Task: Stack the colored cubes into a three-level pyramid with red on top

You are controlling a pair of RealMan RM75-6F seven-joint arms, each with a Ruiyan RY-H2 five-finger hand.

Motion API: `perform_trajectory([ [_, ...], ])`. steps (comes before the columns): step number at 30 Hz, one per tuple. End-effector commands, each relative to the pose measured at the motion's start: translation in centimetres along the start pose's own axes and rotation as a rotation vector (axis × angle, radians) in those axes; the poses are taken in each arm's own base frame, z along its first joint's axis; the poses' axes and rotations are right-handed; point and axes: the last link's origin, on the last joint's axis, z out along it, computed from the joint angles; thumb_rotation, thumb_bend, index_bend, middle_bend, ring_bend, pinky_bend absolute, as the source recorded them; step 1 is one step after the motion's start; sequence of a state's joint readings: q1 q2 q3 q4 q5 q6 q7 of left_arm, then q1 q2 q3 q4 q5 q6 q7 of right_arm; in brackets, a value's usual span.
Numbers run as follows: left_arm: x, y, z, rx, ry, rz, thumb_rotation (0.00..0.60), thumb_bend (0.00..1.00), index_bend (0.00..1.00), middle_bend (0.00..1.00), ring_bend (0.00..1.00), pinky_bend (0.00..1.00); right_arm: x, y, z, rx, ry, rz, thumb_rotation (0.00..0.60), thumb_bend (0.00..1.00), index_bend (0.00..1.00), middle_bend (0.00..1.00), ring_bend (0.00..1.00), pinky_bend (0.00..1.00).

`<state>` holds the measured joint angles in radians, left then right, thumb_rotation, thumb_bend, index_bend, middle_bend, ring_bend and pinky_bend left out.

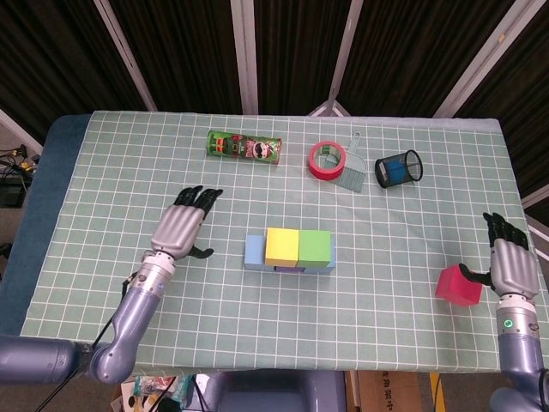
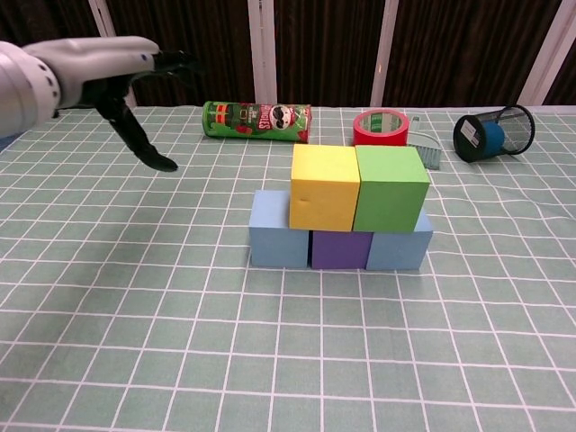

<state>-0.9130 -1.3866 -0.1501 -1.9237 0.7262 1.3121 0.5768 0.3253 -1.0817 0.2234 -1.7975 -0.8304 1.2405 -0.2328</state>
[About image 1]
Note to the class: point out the blue roll in holder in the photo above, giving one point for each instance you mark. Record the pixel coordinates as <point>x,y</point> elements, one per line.
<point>395,171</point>

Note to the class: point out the dark brown curtain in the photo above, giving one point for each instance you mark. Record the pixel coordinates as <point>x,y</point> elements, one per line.
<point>188,43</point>

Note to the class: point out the colourful printed bag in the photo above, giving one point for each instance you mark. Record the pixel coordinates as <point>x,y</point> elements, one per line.
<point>146,392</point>

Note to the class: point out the green Pringles can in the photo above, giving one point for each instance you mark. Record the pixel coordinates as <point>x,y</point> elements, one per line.
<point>244,148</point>

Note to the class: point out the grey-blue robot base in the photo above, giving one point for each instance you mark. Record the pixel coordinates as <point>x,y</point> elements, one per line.
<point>274,392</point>

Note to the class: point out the green checked tablecloth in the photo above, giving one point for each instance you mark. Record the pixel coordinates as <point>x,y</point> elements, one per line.
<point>300,326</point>

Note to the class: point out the black mesh pen holder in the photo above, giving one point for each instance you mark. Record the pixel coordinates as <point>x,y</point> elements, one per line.
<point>414,165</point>

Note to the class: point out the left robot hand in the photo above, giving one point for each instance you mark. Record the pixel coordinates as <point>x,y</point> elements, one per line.
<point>180,227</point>

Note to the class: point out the red tape roll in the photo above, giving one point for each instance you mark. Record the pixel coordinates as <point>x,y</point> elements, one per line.
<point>319,171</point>

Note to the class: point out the white frame post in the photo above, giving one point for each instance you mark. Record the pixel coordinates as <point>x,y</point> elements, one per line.
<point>343,56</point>
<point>480,60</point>
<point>124,56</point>
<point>244,56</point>

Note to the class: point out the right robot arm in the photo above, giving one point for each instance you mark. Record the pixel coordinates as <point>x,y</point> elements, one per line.
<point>521,343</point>

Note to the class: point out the white frame beam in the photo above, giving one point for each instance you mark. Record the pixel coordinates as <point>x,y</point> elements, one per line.
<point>536,197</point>
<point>19,126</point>

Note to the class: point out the green foam cube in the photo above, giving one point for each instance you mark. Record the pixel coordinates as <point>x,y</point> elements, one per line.
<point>314,248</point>

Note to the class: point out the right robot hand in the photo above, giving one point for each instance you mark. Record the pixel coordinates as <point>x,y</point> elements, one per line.
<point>514,268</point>

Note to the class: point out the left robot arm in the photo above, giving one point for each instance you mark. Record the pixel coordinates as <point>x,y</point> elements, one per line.
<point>128,313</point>

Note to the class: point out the purple foam cube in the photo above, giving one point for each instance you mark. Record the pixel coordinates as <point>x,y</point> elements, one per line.
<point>289,269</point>

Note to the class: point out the red cube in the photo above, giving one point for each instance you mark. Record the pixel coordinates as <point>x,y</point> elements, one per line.
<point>456,285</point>

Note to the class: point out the yellow foam cube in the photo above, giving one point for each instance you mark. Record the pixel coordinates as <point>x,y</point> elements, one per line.
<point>282,246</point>

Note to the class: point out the black floor box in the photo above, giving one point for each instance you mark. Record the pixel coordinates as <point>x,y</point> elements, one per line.
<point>10,195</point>

